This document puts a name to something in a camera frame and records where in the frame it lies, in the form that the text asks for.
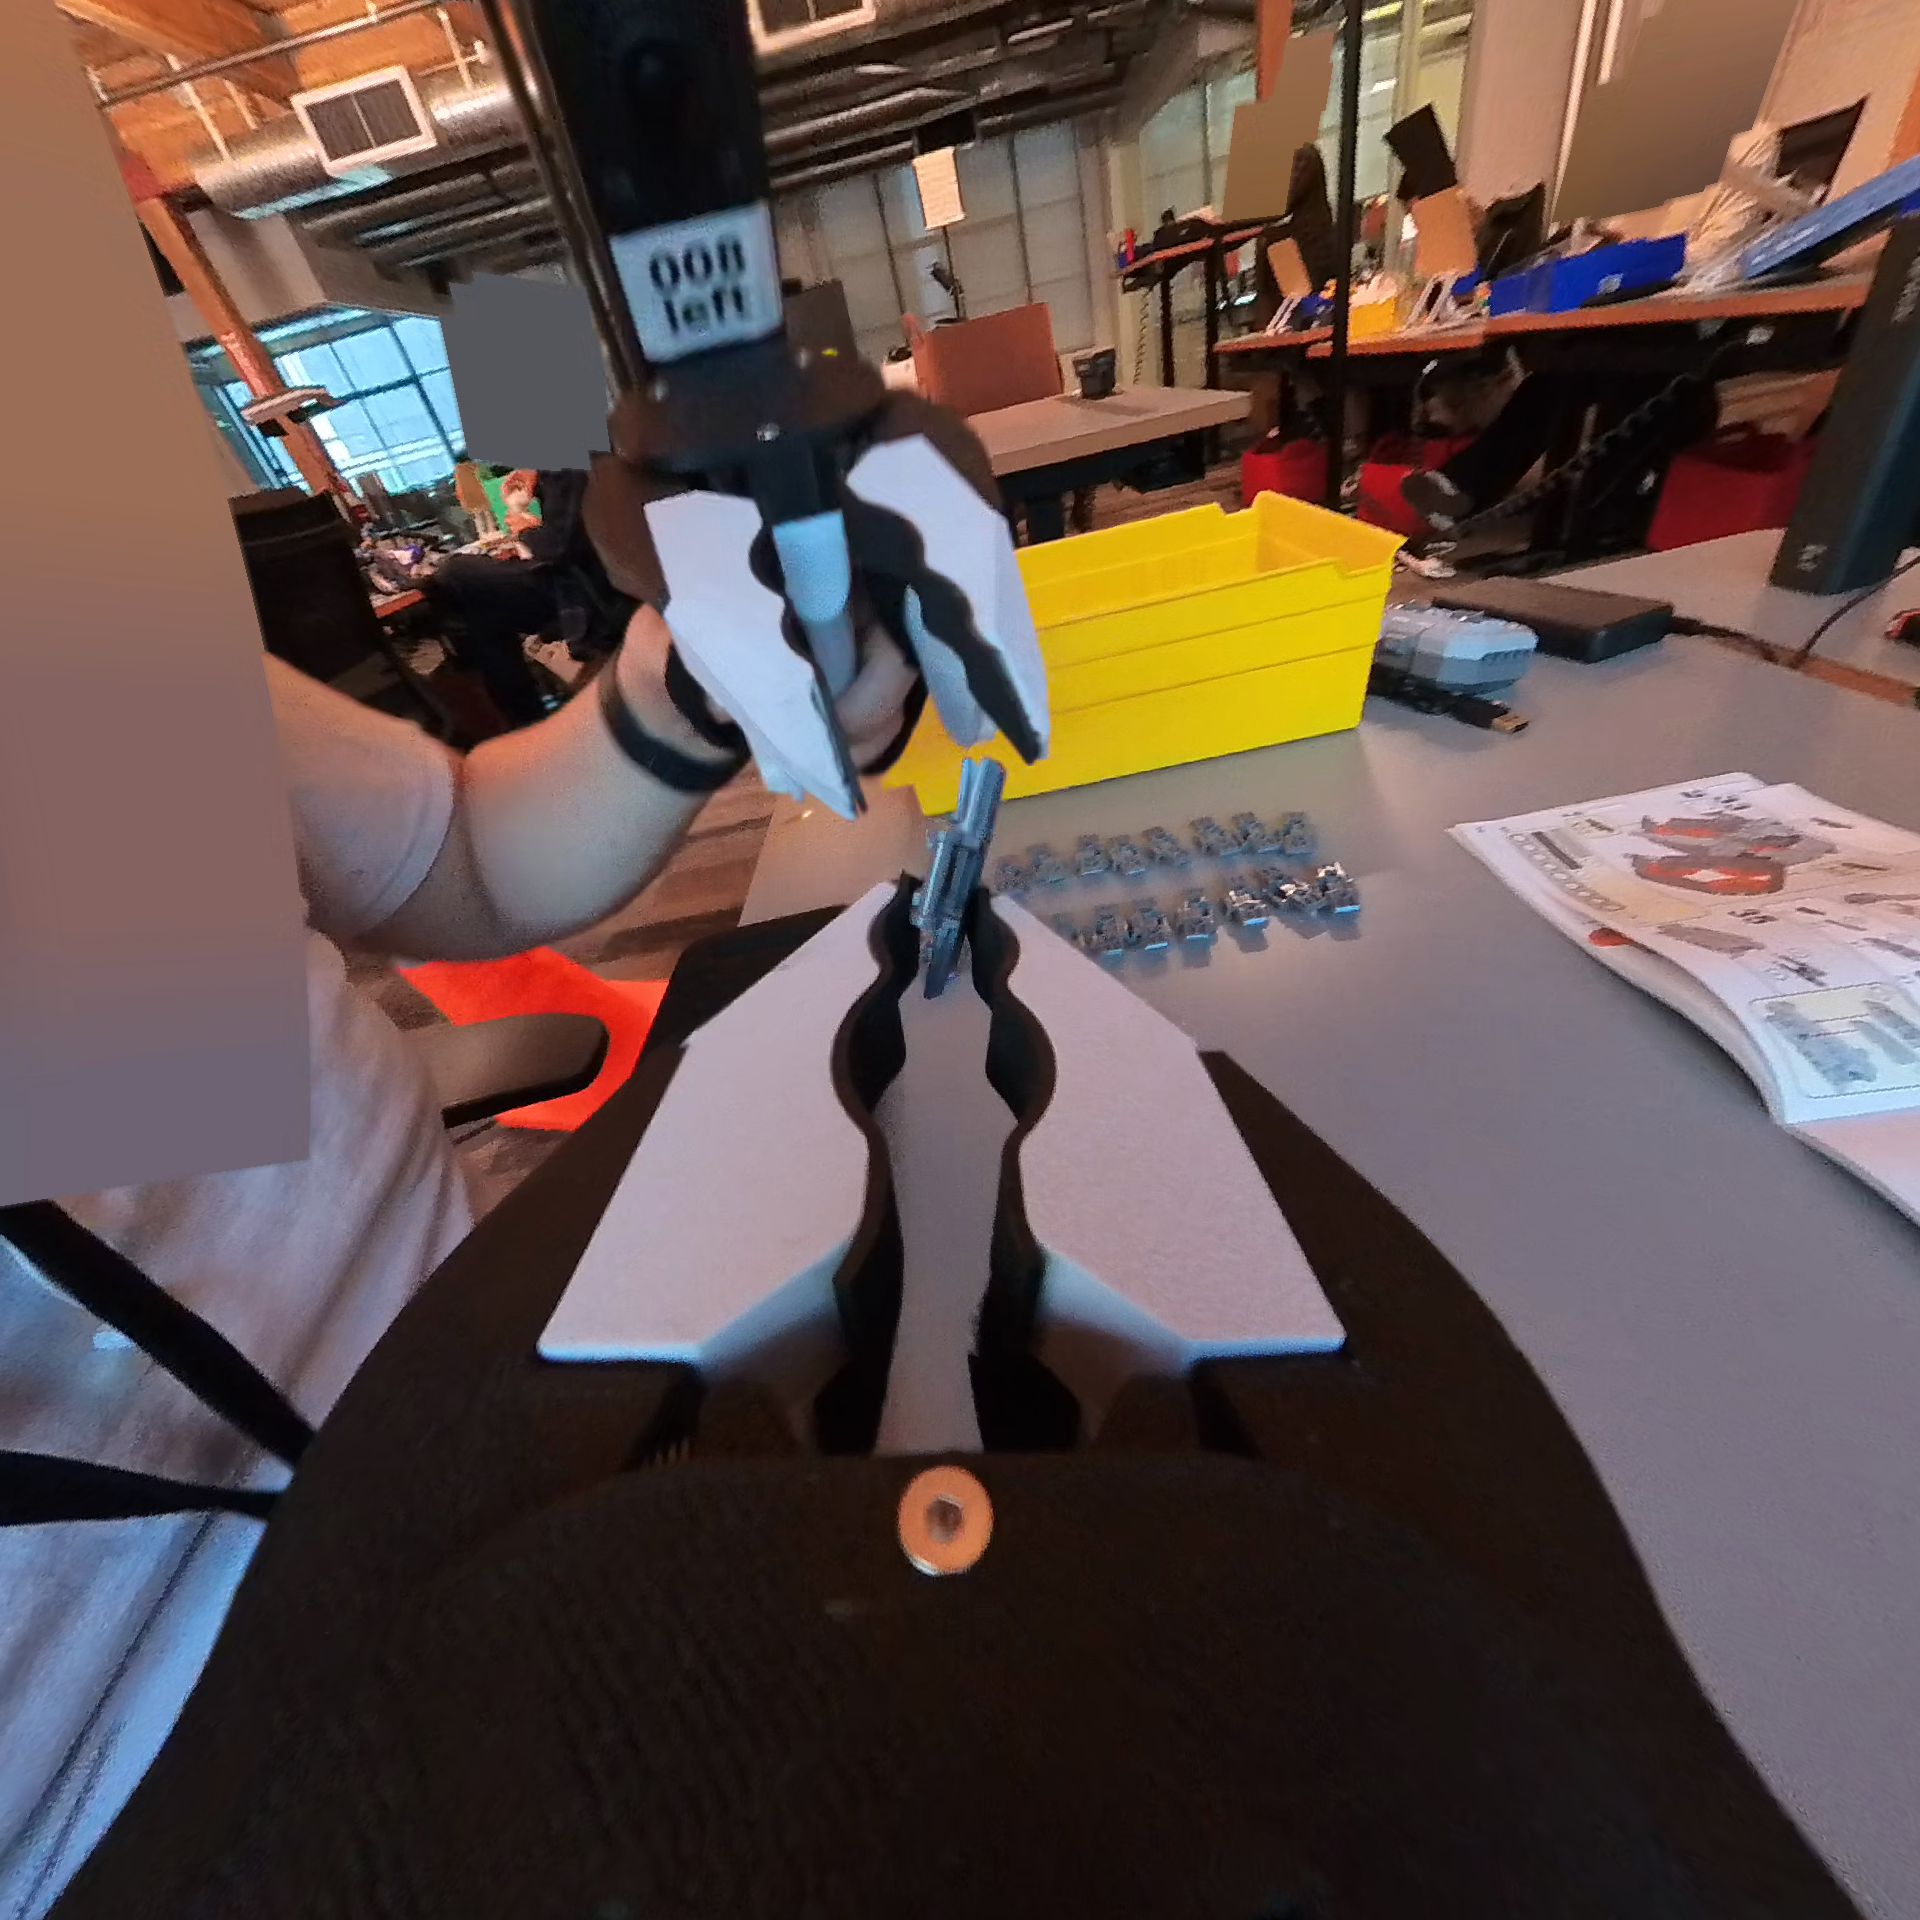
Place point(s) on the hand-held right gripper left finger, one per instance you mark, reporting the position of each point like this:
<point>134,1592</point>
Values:
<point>721,1201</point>

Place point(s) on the ceiling air vent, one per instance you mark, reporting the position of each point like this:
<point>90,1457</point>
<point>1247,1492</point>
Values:
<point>365,120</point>

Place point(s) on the group of grey links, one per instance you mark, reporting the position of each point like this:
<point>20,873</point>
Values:
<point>1184,886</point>

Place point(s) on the grey desk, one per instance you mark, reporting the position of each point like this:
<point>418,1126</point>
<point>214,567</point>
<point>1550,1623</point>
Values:
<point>1501,1277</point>

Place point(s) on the robot kit box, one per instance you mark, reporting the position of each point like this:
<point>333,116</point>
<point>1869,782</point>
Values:
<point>1862,434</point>

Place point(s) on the black wristband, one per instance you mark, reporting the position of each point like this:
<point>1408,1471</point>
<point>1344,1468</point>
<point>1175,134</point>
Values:
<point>662,748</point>

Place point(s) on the grey battery box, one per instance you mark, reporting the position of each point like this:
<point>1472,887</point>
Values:
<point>1454,645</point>

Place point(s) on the person's left hand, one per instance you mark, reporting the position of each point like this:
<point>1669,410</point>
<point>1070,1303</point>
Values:
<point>886,713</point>

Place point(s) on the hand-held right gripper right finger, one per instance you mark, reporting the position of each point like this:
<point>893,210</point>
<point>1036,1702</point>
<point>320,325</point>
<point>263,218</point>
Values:
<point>1172,1201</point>

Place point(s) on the open instruction booklet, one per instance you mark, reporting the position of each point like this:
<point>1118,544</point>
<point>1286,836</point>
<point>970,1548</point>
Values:
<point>1724,930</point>

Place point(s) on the black flat device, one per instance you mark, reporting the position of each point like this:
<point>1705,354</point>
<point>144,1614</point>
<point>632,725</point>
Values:
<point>1560,615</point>

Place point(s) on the blue storage bins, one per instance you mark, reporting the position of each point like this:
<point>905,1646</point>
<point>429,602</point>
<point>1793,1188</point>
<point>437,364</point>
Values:
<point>1590,277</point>

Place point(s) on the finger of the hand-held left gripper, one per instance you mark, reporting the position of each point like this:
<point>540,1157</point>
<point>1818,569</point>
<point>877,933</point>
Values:
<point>734,630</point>
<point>983,600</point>

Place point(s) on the brown cardboard box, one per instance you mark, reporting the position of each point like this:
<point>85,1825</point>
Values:
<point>990,359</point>

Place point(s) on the person's left forearm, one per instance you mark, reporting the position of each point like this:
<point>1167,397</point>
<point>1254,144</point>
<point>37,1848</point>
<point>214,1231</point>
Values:
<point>494,809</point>

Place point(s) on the yellow plastic bin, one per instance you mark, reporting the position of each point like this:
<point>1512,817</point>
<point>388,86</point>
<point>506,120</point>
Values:
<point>1201,630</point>

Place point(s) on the red storage bin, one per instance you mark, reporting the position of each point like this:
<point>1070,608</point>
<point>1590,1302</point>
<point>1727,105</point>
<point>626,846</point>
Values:
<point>1412,487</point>
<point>1724,487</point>

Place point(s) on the orange traffic cone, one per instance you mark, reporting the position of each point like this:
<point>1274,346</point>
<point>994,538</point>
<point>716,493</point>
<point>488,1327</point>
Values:
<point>525,990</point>

